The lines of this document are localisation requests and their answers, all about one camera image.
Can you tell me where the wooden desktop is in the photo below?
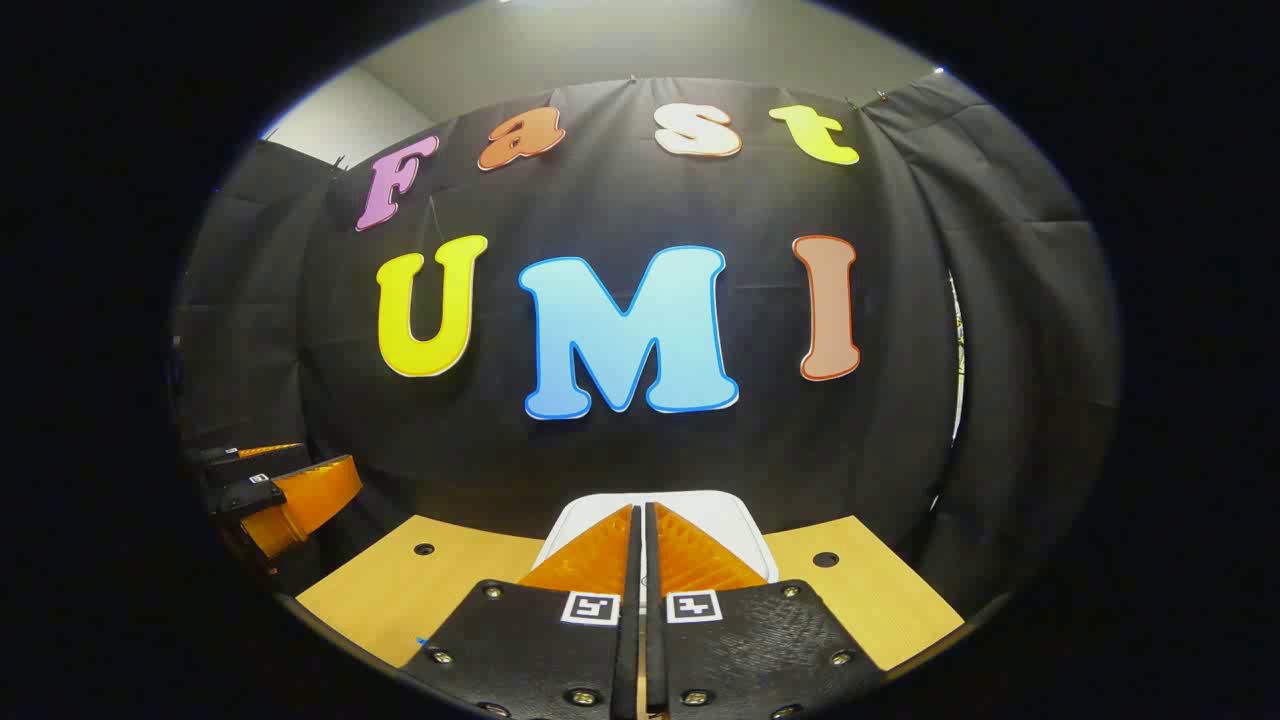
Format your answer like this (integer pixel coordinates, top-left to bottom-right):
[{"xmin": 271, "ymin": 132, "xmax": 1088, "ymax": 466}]
[{"xmin": 295, "ymin": 515, "xmax": 967, "ymax": 671}]

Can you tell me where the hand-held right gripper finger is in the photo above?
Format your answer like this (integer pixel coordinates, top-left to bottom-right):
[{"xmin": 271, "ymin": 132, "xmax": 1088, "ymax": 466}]
[
  {"xmin": 398, "ymin": 503, "xmax": 642, "ymax": 720},
  {"xmin": 645, "ymin": 501, "xmax": 888, "ymax": 720}
]

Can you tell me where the black backdrop cloth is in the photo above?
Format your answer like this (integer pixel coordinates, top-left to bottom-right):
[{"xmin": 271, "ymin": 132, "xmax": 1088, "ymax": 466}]
[{"xmin": 172, "ymin": 75, "xmax": 1121, "ymax": 621}]

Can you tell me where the white desktop garbage bin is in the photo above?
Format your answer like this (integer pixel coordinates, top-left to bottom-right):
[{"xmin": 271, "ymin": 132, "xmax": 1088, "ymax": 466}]
[{"xmin": 530, "ymin": 490, "xmax": 781, "ymax": 587}]

